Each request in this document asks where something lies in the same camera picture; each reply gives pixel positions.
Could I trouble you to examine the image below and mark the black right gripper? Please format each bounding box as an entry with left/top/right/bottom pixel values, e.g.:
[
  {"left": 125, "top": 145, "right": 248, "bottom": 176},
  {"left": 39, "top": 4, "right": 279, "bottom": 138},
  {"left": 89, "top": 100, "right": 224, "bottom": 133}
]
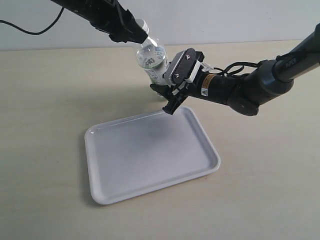
[{"left": 150, "top": 61, "right": 237, "bottom": 115}]

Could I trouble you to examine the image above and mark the white rectangular plastic tray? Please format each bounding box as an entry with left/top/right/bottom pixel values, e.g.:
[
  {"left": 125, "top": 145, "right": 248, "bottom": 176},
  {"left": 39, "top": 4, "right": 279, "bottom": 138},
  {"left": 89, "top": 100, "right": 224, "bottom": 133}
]
[{"left": 84, "top": 106, "right": 221, "bottom": 205}]

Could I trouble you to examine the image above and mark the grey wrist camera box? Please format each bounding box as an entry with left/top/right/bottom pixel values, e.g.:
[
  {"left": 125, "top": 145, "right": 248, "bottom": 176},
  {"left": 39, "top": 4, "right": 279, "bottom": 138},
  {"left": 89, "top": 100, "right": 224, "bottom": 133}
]
[{"left": 163, "top": 48, "right": 204, "bottom": 86}]

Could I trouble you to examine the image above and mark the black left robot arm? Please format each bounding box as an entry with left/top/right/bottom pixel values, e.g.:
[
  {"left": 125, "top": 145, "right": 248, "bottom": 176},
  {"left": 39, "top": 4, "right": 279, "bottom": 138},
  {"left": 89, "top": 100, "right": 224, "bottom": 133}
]
[{"left": 54, "top": 0, "right": 148, "bottom": 44}]

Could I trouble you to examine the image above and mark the white bottle cap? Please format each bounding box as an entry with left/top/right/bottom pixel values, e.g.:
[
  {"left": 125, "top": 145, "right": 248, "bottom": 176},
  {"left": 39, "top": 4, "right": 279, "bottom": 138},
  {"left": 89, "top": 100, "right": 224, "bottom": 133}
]
[{"left": 135, "top": 18, "right": 150, "bottom": 35}]

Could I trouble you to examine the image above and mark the clear plastic drink bottle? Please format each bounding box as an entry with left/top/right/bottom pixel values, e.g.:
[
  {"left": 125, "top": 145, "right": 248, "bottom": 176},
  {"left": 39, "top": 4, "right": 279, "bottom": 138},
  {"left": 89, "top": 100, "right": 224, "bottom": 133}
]
[{"left": 133, "top": 31, "right": 170, "bottom": 86}]

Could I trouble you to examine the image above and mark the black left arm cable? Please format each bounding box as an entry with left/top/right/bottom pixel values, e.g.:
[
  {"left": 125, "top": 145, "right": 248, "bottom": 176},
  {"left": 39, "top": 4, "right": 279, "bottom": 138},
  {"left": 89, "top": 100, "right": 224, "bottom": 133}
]
[{"left": 0, "top": 6, "right": 66, "bottom": 35}]

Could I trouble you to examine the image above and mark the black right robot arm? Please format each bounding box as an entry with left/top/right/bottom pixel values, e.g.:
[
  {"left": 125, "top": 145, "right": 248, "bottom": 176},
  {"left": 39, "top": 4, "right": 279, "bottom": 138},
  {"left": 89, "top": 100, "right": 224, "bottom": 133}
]
[{"left": 150, "top": 25, "right": 320, "bottom": 116}]

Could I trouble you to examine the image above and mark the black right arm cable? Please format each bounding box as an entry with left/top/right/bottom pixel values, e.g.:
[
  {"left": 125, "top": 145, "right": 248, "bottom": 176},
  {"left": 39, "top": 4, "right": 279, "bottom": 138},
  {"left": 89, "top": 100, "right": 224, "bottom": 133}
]
[{"left": 207, "top": 61, "right": 262, "bottom": 77}]

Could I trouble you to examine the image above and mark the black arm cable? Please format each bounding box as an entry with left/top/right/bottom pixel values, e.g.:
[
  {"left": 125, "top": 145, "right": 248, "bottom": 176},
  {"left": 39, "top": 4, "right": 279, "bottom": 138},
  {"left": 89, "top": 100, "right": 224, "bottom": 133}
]
[
  {"left": 207, "top": 61, "right": 262, "bottom": 77},
  {"left": 0, "top": 6, "right": 66, "bottom": 35}
]

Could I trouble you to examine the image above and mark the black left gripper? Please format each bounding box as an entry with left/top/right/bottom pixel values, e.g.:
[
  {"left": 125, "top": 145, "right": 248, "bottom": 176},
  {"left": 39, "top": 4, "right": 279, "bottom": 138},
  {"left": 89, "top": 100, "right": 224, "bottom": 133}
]
[{"left": 90, "top": 0, "right": 149, "bottom": 44}]

